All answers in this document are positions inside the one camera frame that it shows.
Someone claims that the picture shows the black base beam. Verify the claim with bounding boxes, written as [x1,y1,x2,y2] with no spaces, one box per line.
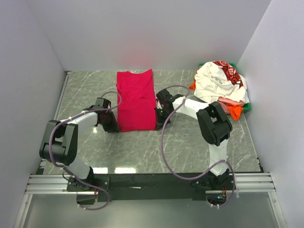
[66,173,235,205]

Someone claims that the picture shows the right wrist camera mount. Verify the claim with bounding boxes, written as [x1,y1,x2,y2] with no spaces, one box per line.
[156,89,174,104]

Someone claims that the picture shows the orange t shirt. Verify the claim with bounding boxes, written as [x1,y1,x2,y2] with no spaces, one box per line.
[190,76,248,120]

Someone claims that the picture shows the green plastic laundry basket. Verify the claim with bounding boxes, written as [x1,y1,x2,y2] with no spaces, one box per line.
[199,63,251,112]

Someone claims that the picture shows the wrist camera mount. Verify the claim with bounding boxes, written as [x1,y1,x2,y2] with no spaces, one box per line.
[94,97,111,109]
[156,89,174,104]

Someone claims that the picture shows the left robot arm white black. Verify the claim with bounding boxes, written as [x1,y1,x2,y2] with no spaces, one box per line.
[39,105,119,191]

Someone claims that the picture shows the pink t shirt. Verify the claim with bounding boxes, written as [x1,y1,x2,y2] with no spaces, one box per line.
[217,97,244,114]

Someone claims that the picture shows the red white printed t shirt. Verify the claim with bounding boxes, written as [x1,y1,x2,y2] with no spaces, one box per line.
[213,61,244,87]

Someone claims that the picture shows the magenta red t shirt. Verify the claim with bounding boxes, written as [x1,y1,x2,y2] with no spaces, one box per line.
[116,69,156,132]

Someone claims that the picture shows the aluminium rail frame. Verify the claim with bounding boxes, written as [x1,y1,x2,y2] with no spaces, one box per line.
[14,70,285,228]

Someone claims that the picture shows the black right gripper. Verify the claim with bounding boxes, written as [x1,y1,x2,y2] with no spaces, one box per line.
[154,107,173,131]

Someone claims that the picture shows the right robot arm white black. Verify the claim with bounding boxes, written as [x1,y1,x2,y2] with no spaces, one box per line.
[156,93,233,190]

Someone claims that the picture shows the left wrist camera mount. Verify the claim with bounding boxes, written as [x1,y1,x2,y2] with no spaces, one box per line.
[94,97,111,109]

